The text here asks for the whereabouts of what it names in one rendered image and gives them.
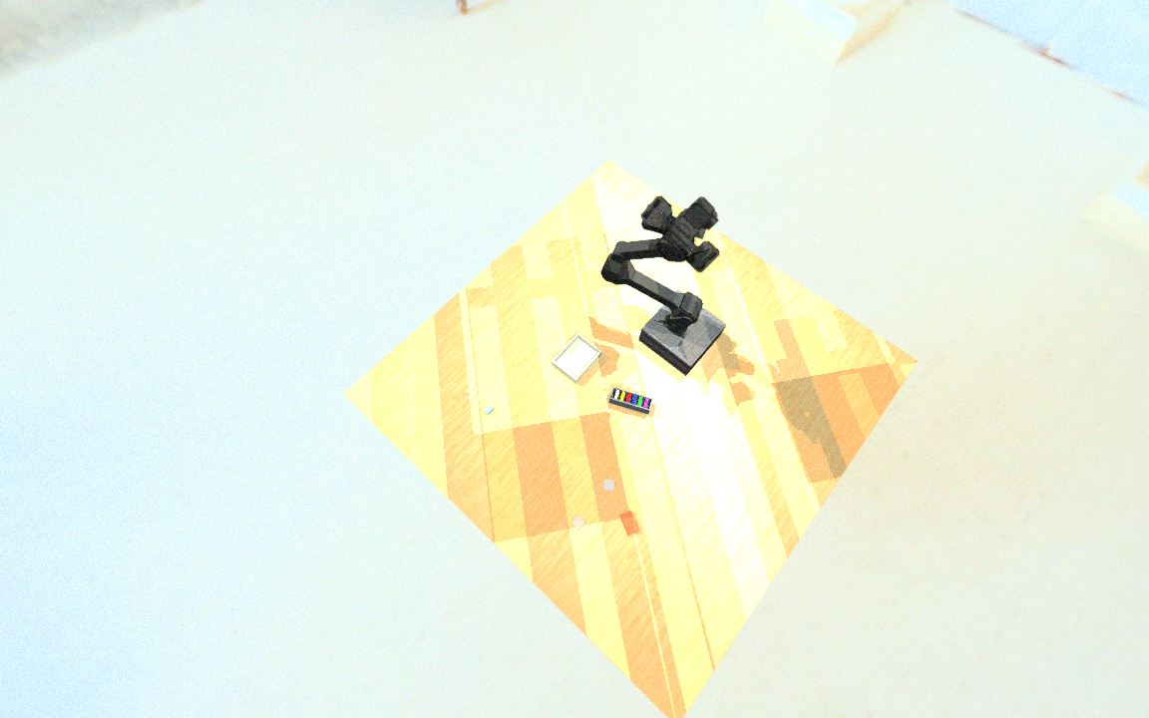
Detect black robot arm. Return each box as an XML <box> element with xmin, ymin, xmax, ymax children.
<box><xmin>600</xmin><ymin>196</ymin><xmax>718</xmax><ymax>335</ymax></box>

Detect white square tray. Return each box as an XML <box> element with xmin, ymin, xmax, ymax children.
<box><xmin>552</xmin><ymin>333</ymin><xmax>601</xmax><ymax>383</ymax></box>

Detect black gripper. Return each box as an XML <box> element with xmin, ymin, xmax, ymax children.
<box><xmin>640</xmin><ymin>195</ymin><xmax>719</xmax><ymax>273</ymax></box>

